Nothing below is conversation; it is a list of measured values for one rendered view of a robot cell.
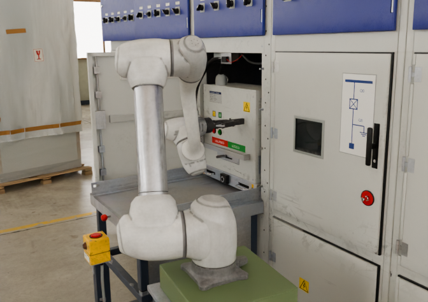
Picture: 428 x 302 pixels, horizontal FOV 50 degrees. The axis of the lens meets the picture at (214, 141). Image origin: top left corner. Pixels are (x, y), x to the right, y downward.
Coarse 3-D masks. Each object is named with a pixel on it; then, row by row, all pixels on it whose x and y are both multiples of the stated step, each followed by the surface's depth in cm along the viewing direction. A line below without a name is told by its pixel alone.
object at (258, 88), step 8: (232, 88) 241; (240, 88) 236; (248, 88) 239; (256, 88) 239; (256, 96) 225; (256, 104) 226; (256, 112) 226; (256, 120) 227; (256, 128) 228; (256, 136) 229; (256, 144) 230; (256, 152) 231; (256, 160) 231; (256, 168) 232; (256, 176) 233
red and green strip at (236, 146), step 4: (212, 136) 263; (212, 140) 264; (216, 140) 260; (220, 140) 256; (224, 140) 253; (220, 144) 257; (224, 144) 253; (228, 144) 250; (232, 144) 247; (236, 144) 244; (232, 148) 247; (236, 148) 244; (240, 148) 241; (244, 148) 238
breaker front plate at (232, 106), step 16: (208, 96) 262; (224, 96) 248; (240, 96) 236; (208, 112) 264; (224, 112) 250; (240, 112) 237; (224, 128) 252; (240, 128) 239; (240, 144) 241; (208, 160) 270; (224, 160) 255; (240, 160) 242; (240, 176) 244
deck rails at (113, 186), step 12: (180, 168) 269; (108, 180) 247; (120, 180) 250; (132, 180) 254; (168, 180) 266; (180, 180) 267; (96, 192) 244; (108, 192) 246; (240, 192) 225; (252, 192) 229; (180, 204) 208; (240, 204) 226
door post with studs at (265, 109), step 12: (264, 36) 214; (264, 48) 215; (264, 60) 216; (264, 72) 217; (264, 84) 218; (264, 96) 219; (264, 108) 221; (264, 120) 222; (264, 132) 223; (264, 144) 224; (264, 156) 225; (264, 168) 226; (264, 180) 227; (264, 192) 228; (264, 204) 230; (264, 216) 231; (264, 228) 232; (264, 240) 233; (264, 252) 235
